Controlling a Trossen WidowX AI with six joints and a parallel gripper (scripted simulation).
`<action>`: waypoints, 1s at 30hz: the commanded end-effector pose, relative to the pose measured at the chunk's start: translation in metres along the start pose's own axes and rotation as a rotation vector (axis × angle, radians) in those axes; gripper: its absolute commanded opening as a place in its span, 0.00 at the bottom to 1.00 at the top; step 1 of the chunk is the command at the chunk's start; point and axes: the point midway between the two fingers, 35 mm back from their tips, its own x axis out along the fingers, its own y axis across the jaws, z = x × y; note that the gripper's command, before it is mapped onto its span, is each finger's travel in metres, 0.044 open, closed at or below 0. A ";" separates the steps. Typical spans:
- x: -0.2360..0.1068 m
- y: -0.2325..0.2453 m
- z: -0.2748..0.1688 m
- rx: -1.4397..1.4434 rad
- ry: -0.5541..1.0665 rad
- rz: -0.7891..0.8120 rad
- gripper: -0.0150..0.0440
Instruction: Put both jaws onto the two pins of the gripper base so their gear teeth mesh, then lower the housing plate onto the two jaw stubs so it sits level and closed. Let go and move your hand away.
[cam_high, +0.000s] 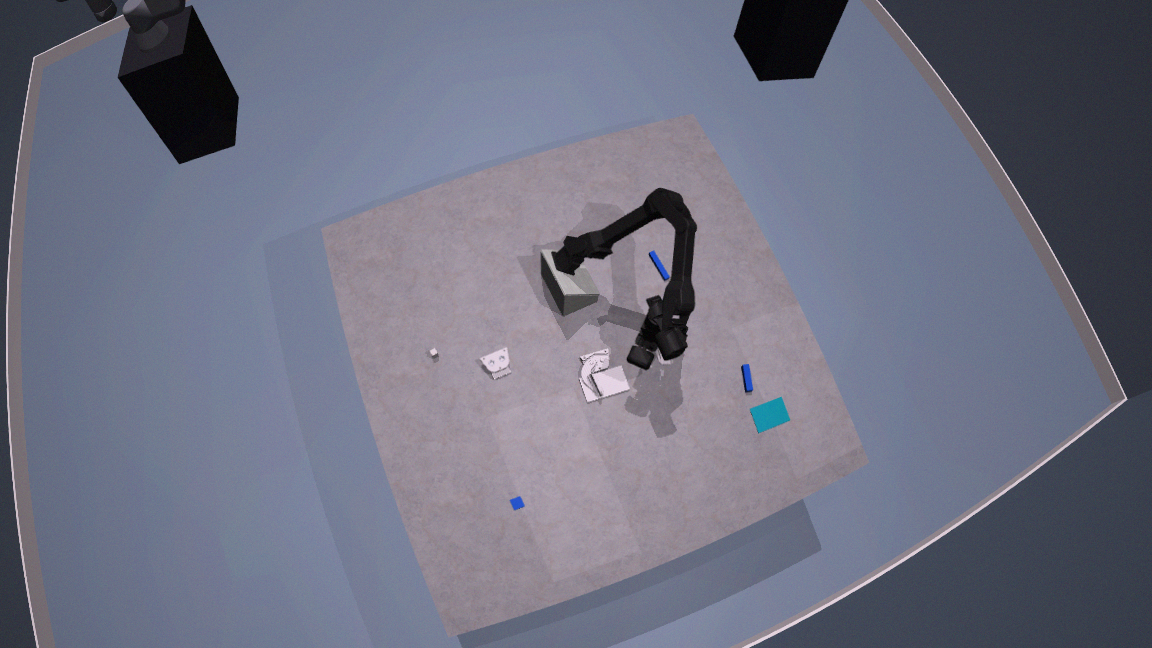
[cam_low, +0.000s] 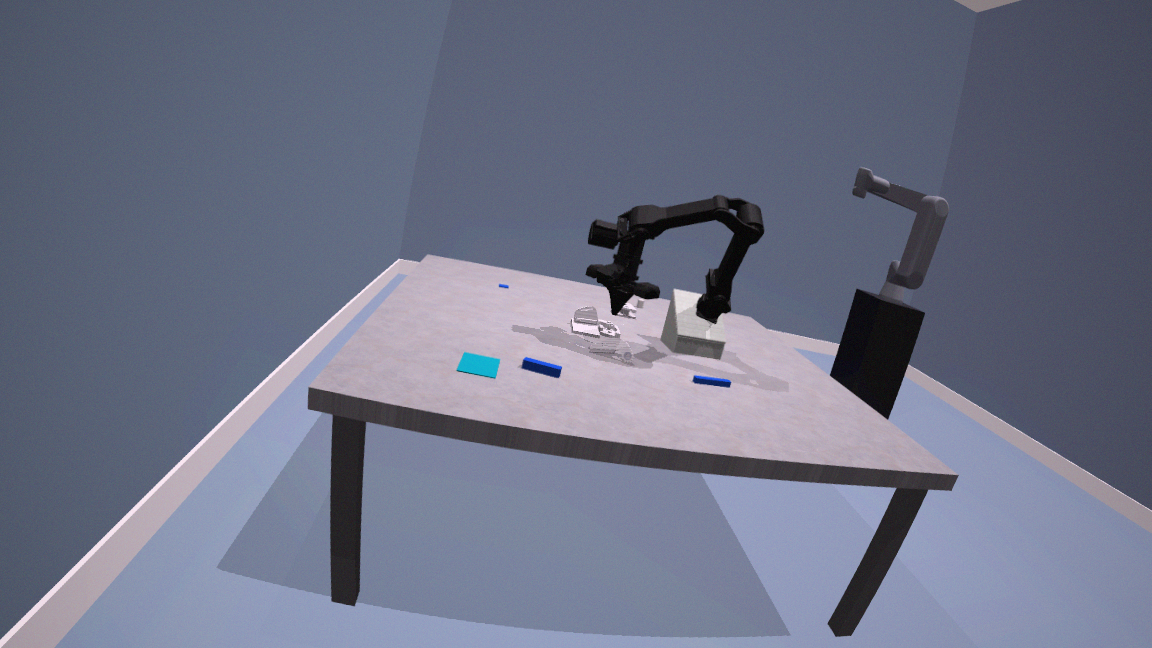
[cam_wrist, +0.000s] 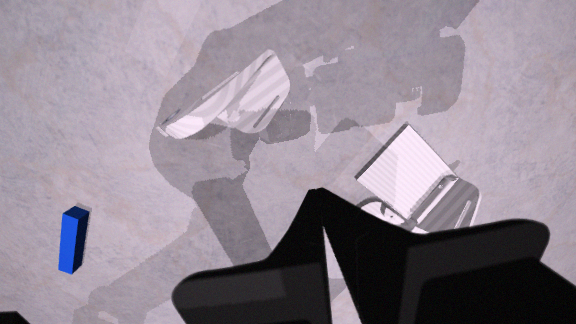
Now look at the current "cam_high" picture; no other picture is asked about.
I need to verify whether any teal flat rectangular plate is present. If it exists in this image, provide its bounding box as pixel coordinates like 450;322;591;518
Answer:
750;397;790;434

